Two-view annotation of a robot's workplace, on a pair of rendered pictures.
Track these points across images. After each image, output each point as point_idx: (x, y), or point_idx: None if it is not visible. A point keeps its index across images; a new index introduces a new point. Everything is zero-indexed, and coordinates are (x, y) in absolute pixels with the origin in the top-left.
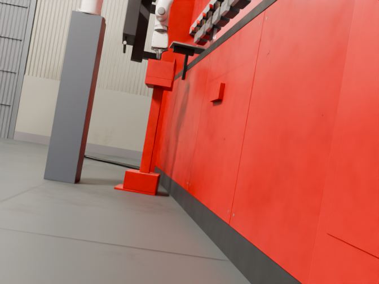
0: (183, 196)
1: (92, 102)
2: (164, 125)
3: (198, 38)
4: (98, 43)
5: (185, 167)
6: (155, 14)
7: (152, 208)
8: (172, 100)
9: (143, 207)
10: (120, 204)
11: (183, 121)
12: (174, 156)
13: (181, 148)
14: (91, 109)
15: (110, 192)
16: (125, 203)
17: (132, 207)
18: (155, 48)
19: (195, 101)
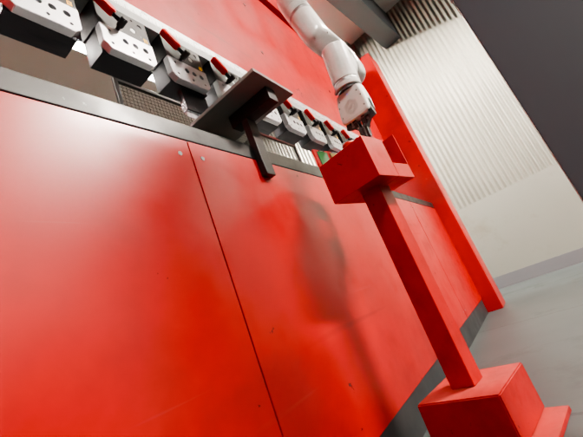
0: (438, 375)
1: (560, 166)
2: (8, 369)
3: (79, 32)
4: (488, 55)
5: (415, 336)
6: (364, 73)
7: (501, 365)
8: (127, 202)
9: (514, 361)
10: (548, 353)
11: (350, 273)
12: (368, 362)
13: (385, 321)
14: (572, 184)
15: (573, 382)
16: (540, 359)
17: (530, 356)
18: (363, 111)
19: (370, 240)
